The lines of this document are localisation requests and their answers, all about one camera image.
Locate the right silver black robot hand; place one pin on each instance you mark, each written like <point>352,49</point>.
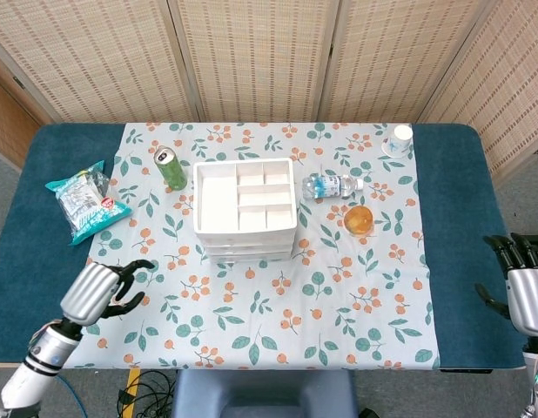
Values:
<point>528,296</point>

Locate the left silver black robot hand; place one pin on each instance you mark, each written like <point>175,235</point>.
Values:
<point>88,291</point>

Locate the clear plastic container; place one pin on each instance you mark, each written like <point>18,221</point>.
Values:
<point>251,258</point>
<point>251,250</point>
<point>247,242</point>

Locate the white drawer organizer box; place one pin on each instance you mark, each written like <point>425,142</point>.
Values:
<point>217,200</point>

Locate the teal table cover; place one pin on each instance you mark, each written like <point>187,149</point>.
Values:
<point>469,239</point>

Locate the teal snack bag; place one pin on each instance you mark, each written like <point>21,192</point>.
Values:
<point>88,204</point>

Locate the yellow black floor tape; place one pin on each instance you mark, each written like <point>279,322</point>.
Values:
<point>132,383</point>

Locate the green drink can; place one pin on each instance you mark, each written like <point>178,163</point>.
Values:
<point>172,172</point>

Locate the floral leaf tablecloth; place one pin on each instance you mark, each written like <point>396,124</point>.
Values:
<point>260,313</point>

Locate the brown woven screen panel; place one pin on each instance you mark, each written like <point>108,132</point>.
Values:
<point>8,126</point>

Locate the orange jelly cup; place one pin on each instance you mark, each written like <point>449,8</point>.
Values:
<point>359,220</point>

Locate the white paper cup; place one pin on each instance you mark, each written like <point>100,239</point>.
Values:
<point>397,141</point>

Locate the blue padded chair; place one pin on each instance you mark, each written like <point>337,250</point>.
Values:
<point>264,392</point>

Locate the woven bamboo screen panel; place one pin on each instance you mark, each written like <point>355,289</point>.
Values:
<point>513,87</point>
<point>256,56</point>
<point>395,56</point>
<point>99,56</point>

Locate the clear water bottle blue label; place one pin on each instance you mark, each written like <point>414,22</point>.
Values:
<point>325,186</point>

